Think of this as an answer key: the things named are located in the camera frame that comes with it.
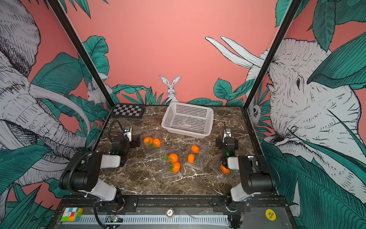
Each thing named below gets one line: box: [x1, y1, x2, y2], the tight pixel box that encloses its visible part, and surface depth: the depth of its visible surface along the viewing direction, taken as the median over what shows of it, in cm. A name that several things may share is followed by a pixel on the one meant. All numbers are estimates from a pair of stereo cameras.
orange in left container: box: [143, 136, 153, 146], surface depth 95 cm
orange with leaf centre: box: [168, 153, 179, 164], surface depth 89 cm
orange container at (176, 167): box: [172, 161, 181, 174], surface depth 84 cm
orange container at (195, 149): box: [191, 145, 200, 154], surface depth 93 cm
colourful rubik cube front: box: [60, 207, 84, 222], surface depth 69 cm
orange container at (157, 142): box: [152, 138, 162, 148], surface depth 95 cm
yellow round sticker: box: [264, 208, 277, 222], surface depth 73 cm
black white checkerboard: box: [111, 103, 146, 119], surface depth 114 cm
